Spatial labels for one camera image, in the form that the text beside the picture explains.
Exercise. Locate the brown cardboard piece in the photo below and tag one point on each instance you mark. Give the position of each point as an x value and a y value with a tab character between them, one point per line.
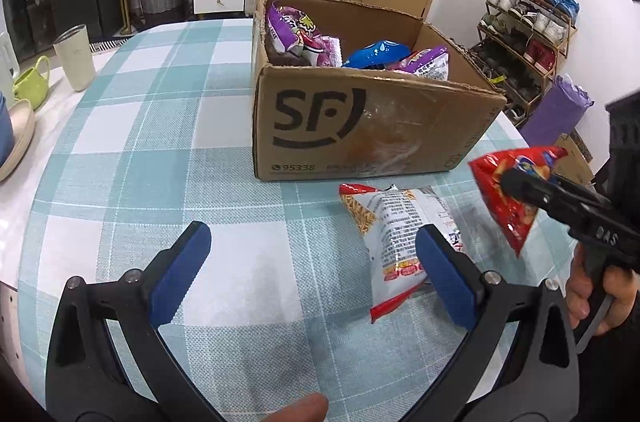
575	162

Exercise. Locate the white and red snack packet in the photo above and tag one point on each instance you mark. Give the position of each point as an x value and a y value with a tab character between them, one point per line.
395	227

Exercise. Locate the beige tumbler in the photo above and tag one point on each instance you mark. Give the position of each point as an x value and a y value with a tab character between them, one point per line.
75	62

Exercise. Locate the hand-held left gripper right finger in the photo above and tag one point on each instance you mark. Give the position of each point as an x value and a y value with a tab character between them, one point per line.
445	277

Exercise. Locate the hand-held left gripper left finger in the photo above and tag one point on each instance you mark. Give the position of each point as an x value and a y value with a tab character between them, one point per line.
181	274

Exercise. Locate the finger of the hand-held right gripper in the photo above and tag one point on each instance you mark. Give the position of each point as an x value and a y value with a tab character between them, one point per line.
585	197
530	189

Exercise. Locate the green mug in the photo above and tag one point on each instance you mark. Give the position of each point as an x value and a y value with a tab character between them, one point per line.
30	87

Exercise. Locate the blue cookie packet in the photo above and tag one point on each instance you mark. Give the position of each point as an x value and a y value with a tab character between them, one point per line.
375	52

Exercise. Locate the purple and white snack packet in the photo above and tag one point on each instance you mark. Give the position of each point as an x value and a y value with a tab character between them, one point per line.
425	62

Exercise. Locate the person's left hand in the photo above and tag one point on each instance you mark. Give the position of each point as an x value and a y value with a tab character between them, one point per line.
297	409

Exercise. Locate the person's right hand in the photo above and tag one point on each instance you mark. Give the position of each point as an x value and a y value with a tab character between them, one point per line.
580	292

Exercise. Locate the white electric kettle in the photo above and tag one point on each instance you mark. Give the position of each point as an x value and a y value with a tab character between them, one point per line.
7	57

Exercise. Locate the shoe rack with shoes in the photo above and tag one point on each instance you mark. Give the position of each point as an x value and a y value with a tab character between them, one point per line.
537	52

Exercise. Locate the brown cardboard box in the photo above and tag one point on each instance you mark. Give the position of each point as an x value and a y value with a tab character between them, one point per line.
380	122

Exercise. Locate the red chip bag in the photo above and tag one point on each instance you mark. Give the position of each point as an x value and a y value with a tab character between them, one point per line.
515	227

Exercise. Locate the purple snack bag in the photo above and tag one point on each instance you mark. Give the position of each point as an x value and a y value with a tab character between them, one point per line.
295	35

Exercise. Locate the cream plate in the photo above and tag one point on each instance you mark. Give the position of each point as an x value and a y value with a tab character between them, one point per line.
20	137

